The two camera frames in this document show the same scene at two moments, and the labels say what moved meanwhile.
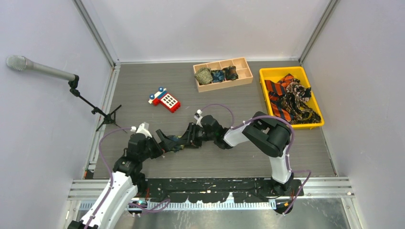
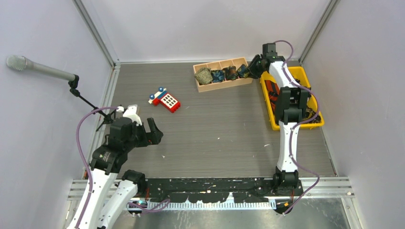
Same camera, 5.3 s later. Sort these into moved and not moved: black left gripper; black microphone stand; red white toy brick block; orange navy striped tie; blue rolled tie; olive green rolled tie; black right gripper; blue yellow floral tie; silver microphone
Moved: black left gripper; black right gripper; blue yellow floral tie
Not moved: black microphone stand; red white toy brick block; blue rolled tie; orange navy striped tie; olive green rolled tie; silver microphone
